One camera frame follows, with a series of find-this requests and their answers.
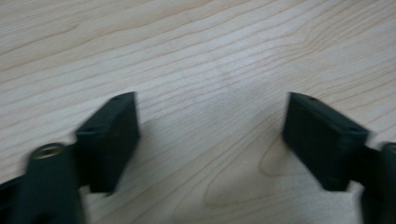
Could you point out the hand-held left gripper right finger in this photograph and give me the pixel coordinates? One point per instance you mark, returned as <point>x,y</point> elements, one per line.
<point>323,140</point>

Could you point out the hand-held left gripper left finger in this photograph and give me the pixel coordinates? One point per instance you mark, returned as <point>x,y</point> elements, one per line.
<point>107,143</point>

